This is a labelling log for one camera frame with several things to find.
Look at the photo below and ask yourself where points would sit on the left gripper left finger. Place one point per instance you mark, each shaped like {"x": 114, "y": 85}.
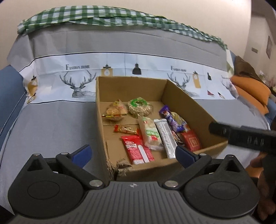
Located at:
{"x": 72, "y": 165}

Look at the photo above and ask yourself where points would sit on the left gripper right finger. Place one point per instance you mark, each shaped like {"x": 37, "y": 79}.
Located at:
{"x": 193, "y": 164}

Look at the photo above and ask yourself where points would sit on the red snack packet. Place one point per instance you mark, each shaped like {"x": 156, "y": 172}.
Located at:
{"x": 191, "y": 141}

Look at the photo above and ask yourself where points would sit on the purple Alpenliebe candy bar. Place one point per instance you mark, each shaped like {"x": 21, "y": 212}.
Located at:
{"x": 165, "y": 113}

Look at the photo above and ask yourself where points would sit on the green white rice cracker pack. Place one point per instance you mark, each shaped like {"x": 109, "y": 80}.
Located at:
{"x": 150, "y": 134}

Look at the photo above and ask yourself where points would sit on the yellow Alpenliebe candy bar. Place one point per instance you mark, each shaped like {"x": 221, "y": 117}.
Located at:
{"x": 180, "y": 121}

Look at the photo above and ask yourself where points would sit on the small red gold candy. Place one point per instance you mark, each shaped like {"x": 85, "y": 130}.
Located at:
{"x": 126, "y": 130}

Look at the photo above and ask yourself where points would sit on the red spicy strip packet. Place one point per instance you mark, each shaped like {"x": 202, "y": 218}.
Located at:
{"x": 138, "y": 153}

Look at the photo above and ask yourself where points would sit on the round cookie bag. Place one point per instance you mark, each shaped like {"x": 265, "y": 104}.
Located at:
{"x": 116, "y": 111}

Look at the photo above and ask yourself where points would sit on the peanut candy clear bag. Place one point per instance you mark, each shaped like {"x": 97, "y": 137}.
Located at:
{"x": 139, "y": 107}

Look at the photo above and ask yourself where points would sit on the person's right hand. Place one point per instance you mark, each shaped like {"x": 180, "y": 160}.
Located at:
{"x": 266, "y": 205}

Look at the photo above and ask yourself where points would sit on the dark foil snack packet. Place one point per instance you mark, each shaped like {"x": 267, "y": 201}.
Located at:
{"x": 177, "y": 138}

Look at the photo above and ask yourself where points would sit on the orange cushion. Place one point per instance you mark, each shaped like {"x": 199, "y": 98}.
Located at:
{"x": 254, "y": 91}

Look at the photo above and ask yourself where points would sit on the clear silver stick packet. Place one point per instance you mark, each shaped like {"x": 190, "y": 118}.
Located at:
{"x": 167, "y": 137}

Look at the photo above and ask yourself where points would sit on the brown cardboard box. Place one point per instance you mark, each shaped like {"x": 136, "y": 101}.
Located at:
{"x": 135, "y": 118}

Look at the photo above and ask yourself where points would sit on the brown blanket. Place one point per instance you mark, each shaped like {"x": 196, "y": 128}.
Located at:
{"x": 244, "y": 69}

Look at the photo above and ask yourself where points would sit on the small framed picture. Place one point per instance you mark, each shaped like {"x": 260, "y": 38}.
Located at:
{"x": 269, "y": 47}

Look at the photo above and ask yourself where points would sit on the grey deer print sofa cover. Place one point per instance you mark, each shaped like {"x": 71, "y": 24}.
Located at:
{"x": 61, "y": 79}

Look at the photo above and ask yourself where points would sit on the green checkered cloth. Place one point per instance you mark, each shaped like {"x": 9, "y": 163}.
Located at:
{"x": 110, "y": 17}

